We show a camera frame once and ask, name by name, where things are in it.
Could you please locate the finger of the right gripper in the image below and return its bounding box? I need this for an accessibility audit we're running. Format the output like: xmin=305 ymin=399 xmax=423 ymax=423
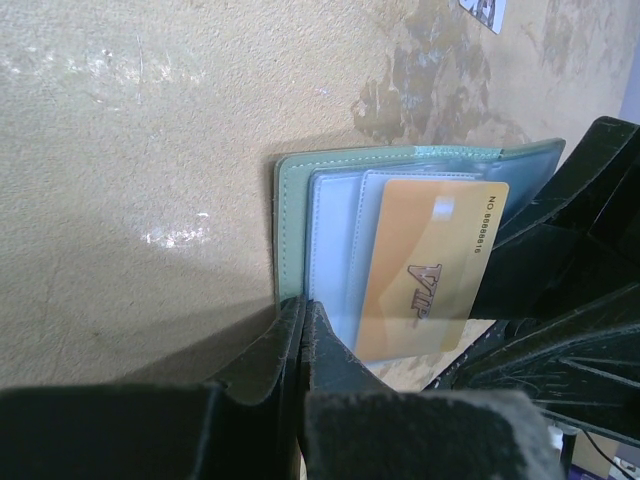
xmin=427 ymin=284 xmax=639 ymax=440
xmin=471 ymin=117 xmax=639 ymax=320

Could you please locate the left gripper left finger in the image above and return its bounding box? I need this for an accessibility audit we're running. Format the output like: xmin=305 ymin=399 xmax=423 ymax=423
xmin=1 ymin=297 xmax=306 ymax=479

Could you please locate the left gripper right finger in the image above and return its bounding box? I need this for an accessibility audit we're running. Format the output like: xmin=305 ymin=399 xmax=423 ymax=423
xmin=301 ymin=302 xmax=565 ymax=479

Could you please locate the tan credit card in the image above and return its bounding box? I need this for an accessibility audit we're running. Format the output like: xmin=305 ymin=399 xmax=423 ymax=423
xmin=355 ymin=179 xmax=509 ymax=363

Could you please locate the sage green card holder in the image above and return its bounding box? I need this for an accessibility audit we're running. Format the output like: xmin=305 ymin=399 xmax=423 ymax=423
xmin=274 ymin=139 xmax=565 ymax=355

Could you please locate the white credit card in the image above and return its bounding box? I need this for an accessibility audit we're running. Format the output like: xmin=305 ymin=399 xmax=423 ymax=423
xmin=458 ymin=0 xmax=507 ymax=34

